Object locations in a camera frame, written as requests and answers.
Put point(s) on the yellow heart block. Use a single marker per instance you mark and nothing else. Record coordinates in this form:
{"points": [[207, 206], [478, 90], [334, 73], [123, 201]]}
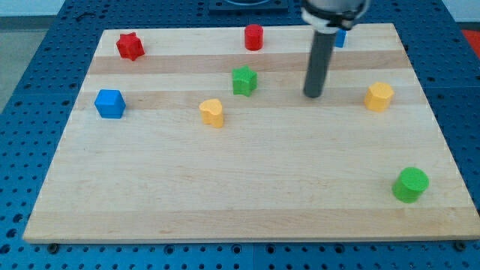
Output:
{"points": [[212, 113]]}

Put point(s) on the wooden board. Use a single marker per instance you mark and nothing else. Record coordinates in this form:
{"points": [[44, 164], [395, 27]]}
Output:
{"points": [[283, 168]]}

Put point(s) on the green star block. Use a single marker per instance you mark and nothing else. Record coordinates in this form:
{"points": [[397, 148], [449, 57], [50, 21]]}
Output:
{"points": [[244, 81]]}

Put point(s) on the red cylinder block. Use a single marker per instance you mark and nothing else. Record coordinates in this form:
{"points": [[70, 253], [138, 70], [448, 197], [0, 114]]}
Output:
{"points": [[253, 37]]}

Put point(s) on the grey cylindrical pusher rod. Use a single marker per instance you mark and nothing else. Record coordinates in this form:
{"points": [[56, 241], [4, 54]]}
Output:
{"points": [[318, 64]]}

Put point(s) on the blue pentagon block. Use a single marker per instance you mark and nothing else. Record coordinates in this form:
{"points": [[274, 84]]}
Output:
{"points": [[110, 104]]}

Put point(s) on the red star block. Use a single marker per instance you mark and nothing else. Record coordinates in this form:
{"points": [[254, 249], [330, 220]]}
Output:
{"points": [[130, 46]]}

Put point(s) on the blue cube block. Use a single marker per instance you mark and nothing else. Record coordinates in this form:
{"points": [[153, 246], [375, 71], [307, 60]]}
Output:
{"points": [[340, 38]]}

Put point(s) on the yellow hexagon block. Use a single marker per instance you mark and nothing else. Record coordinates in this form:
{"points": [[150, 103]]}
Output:
{"points": [[378, 97]]}

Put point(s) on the green cylinder block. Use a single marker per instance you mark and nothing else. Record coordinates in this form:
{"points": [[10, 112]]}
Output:
{"points": [[411, 183]]}

